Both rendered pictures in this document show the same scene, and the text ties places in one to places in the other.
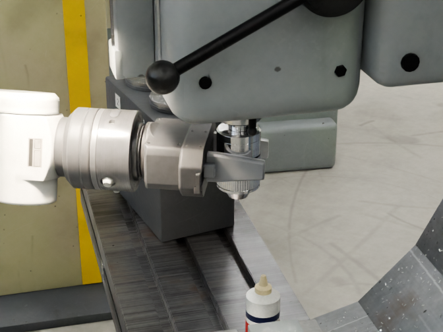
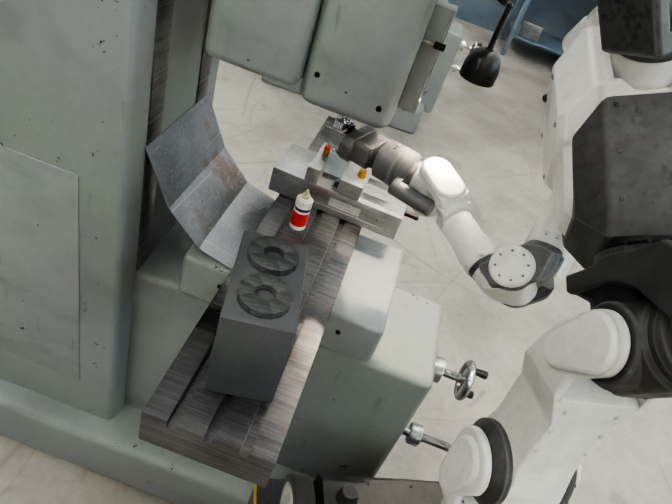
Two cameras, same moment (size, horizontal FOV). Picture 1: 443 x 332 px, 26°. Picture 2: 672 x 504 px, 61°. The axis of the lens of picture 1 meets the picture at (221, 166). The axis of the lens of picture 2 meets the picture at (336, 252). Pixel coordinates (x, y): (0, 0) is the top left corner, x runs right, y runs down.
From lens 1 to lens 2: 203 cm
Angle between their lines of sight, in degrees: 115
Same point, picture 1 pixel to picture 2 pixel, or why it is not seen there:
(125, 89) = (296, 300)
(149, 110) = (300, 263)
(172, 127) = (370, 141)
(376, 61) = not seen: hidden behind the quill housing
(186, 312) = (311, 261)
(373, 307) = (201, 235)
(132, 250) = (307, 318)
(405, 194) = not seen: outside the picture
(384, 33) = not seen: hidden behind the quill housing
